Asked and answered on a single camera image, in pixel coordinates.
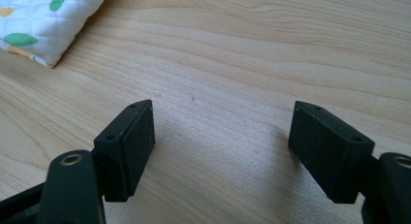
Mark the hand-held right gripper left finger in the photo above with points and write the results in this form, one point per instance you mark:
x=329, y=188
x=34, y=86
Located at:
x=124, y=159

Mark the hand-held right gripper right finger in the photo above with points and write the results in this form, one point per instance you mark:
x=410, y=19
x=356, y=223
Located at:
x=326, y=153

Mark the white quilted leaf-print cloth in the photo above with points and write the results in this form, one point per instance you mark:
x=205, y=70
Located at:
x=38, y=20

